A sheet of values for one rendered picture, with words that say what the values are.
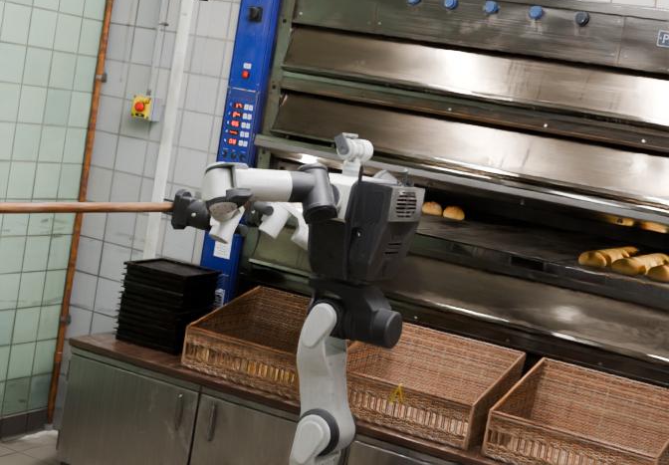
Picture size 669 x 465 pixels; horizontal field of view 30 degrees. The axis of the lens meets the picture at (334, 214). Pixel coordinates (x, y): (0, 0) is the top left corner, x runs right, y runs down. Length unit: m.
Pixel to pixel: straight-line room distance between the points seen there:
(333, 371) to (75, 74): 2.06
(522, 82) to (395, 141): 0.53
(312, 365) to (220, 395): 0.73
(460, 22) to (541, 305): 1.07
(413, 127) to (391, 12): 0.45
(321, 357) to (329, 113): 1.35
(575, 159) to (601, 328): 0.59
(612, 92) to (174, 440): 1.98
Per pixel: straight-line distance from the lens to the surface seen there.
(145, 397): 4.65
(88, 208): 3.56
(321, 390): 3.81
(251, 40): 4.98
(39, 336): 5.47
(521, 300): 4.51
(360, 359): 4.52
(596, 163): 4.42
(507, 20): 4.57
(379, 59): 4.74
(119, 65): 5.38
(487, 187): 4.38
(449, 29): 4.65
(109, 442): 4.78
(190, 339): 4.56
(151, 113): 5.18
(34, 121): 5.18
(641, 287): 4.38
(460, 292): 4.58
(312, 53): 4.87
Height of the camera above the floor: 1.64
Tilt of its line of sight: 5 degrees down
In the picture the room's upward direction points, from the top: 9 degrees clockwise
